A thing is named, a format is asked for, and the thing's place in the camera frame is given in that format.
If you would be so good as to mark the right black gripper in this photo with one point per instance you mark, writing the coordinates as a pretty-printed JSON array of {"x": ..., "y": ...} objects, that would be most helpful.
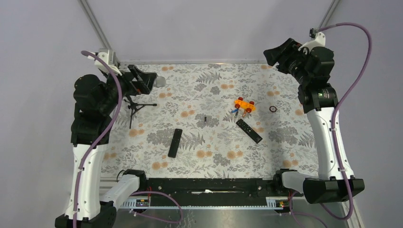
[{"x": 289, "y": 50}]

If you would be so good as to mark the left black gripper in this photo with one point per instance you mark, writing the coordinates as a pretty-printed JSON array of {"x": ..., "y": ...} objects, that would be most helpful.
[{"x": 145, "y": 83}]

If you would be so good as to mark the black remote control back up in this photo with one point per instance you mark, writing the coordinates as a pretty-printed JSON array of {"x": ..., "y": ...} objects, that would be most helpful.
[{"x": 175, "y": 143}]

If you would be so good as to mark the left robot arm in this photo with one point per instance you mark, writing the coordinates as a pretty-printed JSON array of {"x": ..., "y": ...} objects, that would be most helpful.
[{"x": 97, "y": 104}]

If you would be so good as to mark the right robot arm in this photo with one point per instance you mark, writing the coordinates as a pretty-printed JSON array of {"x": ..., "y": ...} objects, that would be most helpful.
[{"x": 311, "y": 67}]

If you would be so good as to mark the black remote control with buttons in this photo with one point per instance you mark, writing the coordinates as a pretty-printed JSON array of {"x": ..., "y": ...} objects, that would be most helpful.
[{"x": 252, "y": 134}]

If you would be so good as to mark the grey microphone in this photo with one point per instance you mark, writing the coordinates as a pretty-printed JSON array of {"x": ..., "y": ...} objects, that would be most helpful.
[{"x": 159, "y": 81}]

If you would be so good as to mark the floral table mat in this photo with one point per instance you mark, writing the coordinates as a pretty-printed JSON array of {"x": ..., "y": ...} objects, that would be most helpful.
[{"x": 217, "y": 148}]

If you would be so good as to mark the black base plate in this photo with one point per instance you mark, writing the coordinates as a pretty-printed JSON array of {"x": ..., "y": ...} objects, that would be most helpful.
[{"x": 227, "y": 192}]

